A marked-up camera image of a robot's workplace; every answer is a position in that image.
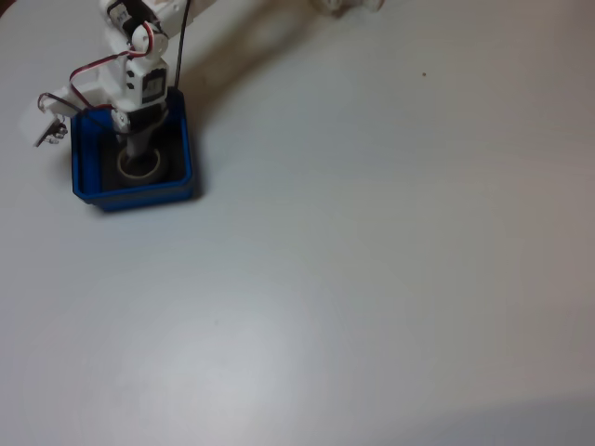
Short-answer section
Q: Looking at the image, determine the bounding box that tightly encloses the white camera box with mount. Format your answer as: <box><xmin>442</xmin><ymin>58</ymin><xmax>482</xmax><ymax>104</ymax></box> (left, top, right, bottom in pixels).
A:
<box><xmin>17</xmin><ymin>90</ymin><xmax>80</xmax><ymax>149</ymax></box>

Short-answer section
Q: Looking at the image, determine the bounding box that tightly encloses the thin black camera cable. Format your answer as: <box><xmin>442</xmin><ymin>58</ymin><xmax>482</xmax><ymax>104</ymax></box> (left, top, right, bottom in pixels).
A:
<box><xmin>39</xmin><ymin>0</ymin><xmax>194</xmax><ymax>136</ymax></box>

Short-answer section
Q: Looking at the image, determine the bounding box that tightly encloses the blue square plastic box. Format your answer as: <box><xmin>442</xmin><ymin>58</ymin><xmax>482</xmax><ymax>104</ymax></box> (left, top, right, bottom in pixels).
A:
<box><xmin>69</xmin><ymin>85</ymin><xmax>204</xmax><ymax>214</ymax></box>

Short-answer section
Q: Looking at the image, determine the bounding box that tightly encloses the black tape roll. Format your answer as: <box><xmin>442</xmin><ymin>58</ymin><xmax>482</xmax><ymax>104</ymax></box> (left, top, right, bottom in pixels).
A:
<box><xmin>115</xmin><ymin>146</ymin><xmax>165</xmax><ymax>186</ymax></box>

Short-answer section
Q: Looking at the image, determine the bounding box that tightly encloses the red white black servo cable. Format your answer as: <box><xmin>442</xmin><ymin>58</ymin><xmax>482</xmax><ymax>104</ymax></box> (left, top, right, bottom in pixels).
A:
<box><xmin>69</xmin><ymin>22</ymin><xmax>158</xmax><ymax>112</ymax></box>

